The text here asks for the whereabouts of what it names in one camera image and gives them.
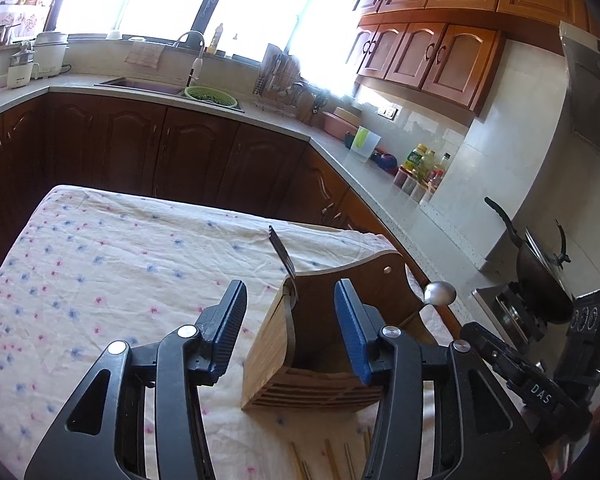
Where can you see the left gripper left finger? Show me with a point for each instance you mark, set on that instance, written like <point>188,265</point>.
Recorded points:
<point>219,327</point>

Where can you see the green white cutting board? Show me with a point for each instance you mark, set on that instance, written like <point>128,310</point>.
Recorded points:
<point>364,143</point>

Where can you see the silver metal spoon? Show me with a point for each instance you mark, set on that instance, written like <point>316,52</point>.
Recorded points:
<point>437,294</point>

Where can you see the dish drying rack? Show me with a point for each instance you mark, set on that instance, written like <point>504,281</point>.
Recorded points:
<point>281,89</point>

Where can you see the cooking oil bottle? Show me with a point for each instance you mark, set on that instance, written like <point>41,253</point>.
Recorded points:
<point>415,160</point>

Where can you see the black wok with lid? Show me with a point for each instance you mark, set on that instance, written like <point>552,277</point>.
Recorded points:
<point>539,276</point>

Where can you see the white pressure cooker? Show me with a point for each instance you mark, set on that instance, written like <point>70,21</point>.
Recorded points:
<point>49,53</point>

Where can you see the sink faucet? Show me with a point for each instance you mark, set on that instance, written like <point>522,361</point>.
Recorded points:
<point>193,40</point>

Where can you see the small white blender appliance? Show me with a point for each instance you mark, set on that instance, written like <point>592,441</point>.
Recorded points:
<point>20,67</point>

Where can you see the wooden chopstick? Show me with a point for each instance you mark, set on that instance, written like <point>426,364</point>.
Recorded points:
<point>333,466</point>
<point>301,468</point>

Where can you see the steel range hood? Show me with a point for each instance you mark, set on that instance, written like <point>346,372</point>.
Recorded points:
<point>582,53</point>

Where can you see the pink plastic basin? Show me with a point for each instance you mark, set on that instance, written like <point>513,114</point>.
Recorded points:
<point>338,127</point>

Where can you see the wooden utensil holder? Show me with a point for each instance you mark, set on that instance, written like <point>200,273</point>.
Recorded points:
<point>298,360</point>

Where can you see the yellow dish soap bottle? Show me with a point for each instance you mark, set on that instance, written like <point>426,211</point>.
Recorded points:
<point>215,40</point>

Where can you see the gas stove top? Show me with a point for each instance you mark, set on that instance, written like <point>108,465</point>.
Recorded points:
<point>507,311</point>

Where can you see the floral white tablecloth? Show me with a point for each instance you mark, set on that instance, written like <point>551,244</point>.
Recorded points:
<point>90,267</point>

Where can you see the lower dark wooden cabinets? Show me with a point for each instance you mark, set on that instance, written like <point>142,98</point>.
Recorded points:
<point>168,152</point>

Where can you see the pink hanging dishcloth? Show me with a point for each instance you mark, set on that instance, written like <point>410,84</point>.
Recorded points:
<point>145,54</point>

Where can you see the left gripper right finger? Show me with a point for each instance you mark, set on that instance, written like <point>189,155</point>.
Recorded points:
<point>360,326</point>

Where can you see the black camera box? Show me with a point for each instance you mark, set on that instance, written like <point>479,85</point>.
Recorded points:
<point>578,369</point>

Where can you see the upper wooden wall cabinets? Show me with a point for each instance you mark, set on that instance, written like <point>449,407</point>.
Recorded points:
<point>450,49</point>

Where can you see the green colander basin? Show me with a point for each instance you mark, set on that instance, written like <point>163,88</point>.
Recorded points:
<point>210,96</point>

